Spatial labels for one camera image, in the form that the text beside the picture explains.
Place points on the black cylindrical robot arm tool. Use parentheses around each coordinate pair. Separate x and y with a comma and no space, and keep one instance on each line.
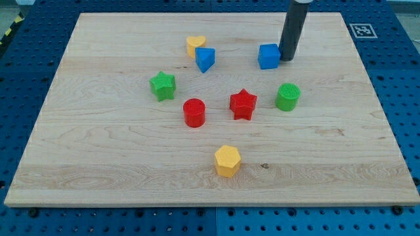
(292,28)

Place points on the yellow hexagon block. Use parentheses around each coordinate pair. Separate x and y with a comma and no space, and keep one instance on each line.
(227,161)

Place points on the red cylinder block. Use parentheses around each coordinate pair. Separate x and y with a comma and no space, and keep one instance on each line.
(194,112)

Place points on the red star block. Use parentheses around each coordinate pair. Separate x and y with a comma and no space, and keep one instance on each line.
(243,104)

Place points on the green star block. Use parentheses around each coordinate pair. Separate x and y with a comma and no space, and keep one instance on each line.
(163,86)

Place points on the blue triangle block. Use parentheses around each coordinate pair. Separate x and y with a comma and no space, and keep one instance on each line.
(205,58)

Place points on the wooden board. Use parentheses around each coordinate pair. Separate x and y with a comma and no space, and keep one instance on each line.
(102,139)

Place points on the yellow heart block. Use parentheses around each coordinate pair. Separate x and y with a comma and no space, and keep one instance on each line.
(193,42)

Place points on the green cylinder block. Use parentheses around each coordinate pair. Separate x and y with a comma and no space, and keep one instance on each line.
(287,96)

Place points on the blue cube block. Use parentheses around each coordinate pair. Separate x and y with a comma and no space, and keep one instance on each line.
(268,56)

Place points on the white fiducial marker tag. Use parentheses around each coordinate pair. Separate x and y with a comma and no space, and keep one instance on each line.
(363,31)

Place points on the yellow black hazard tape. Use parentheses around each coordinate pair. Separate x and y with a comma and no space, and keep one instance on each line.
(13,28)

